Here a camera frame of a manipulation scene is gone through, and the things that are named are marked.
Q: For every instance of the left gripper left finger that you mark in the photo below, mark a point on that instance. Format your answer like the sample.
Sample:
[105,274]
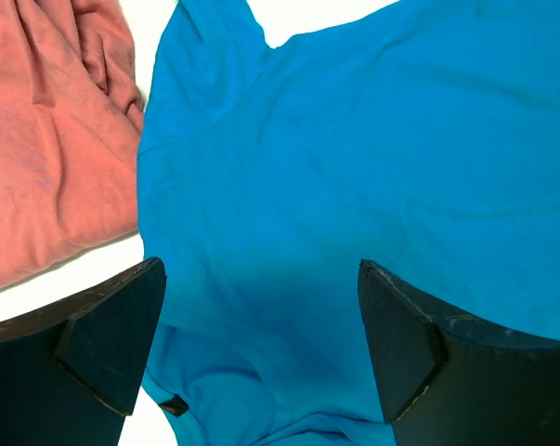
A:
[70,371]

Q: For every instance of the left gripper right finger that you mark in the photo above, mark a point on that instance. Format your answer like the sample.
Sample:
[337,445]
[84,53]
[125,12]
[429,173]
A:
[447,377]

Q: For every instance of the blue t-shirt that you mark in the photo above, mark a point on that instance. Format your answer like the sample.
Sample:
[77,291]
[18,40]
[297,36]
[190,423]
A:
[425,137]

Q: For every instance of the folded salmon pink t-shirt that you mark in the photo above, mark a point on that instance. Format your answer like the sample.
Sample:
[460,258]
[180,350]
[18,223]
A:
[70,119]

